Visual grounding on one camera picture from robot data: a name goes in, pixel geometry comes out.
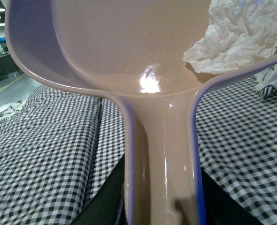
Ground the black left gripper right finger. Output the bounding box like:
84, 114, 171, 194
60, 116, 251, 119
201, 170, 261, 225

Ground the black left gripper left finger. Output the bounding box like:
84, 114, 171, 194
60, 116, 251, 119
72, 157, 125, 225

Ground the beige plastic dustpan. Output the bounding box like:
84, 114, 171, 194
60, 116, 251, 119
5, 0, 277, 225

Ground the white paper tissue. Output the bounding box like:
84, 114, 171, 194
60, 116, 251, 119
183, 0, 277, 75

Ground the black white checkered bed sheet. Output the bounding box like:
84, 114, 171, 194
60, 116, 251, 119
84, 76, 277, 225

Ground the folded checkered blanket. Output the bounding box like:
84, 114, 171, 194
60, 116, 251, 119
0, 85, 100, 225

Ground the white cartoon print pillow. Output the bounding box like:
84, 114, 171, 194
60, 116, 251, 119
254, 64, 277, 99

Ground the patterned black white quilt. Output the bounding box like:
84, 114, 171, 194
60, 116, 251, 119
0, 99, 26, 127

